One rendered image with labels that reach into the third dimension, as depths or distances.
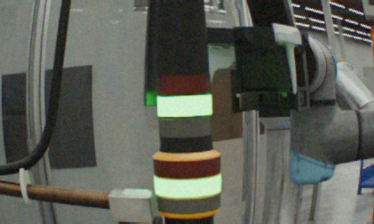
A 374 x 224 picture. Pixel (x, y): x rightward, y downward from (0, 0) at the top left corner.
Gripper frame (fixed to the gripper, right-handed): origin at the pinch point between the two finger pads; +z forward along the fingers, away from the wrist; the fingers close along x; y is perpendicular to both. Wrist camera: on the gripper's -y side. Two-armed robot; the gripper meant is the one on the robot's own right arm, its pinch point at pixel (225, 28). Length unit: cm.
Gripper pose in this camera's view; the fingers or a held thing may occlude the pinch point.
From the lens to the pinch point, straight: 50.4
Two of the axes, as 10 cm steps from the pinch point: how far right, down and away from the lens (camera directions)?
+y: 0.4, 10.0, 0.5
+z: -4.4, 0.6, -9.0
